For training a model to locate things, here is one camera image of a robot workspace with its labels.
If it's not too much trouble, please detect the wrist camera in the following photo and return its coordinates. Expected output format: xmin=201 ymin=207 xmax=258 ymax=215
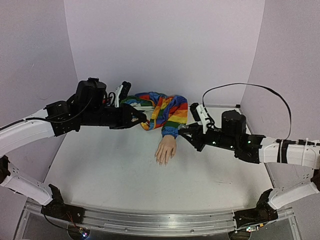
xmin=114 ymin=81 xmax=132 ymax=108
xmin=189 ymin=102 xmax=215 ymax=134

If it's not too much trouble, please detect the mannequin hand with nails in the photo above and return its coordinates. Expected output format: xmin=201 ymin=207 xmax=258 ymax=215
xmin=155 ymin=135 xmax=177 ymax=166

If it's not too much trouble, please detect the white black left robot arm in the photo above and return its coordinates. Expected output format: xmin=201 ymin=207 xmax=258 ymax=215
xmin=0 ymin=77 xmax=147 ymax=223

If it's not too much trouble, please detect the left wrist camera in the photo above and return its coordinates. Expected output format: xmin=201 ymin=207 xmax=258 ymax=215
xmin=114 ymin=81 xmax=132 ymax=108

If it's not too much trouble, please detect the rainbow striped jacket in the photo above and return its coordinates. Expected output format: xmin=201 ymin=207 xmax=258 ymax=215
xmin=121 ymin=91 xmax=188 ymax=138

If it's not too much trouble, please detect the black cable loop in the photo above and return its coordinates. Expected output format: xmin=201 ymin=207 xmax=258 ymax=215
xmin=201 ymin=83 xmax=293 ymax=141

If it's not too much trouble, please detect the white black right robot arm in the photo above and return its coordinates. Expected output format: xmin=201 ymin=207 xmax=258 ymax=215
xmin=178 ymin=106 xmax=320 ymax=231

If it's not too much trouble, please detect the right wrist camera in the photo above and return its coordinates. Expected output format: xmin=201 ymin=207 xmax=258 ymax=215
xmin=189 ymin=102 xmax=215 ymax=134

